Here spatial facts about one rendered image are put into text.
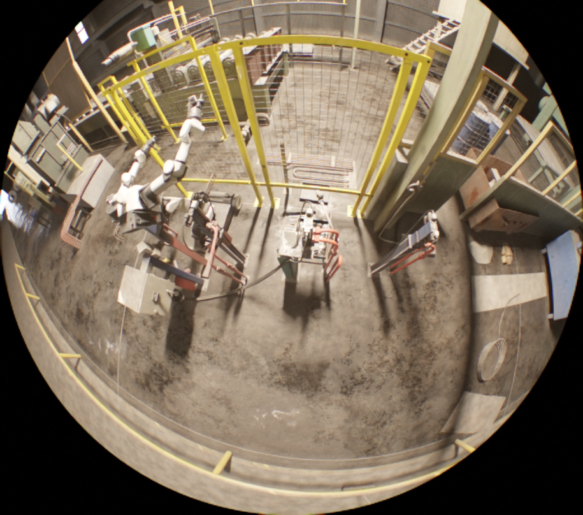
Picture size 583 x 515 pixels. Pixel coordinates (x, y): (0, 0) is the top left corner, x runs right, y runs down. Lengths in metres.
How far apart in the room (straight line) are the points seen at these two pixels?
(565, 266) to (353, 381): 4.67
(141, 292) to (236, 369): 1.26
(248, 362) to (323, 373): 0.77
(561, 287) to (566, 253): 0.64
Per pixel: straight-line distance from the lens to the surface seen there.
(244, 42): 1.28
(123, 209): 1.52
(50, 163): 5.32
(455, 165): 2.18
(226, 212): 2.34
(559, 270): 5.38
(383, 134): 1.53
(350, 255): 2.21
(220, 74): 1.42
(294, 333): 2.08
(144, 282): 1.56
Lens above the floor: 2.07
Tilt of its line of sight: 64 degrees down
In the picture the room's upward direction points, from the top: 7 degrees counter-clockwise
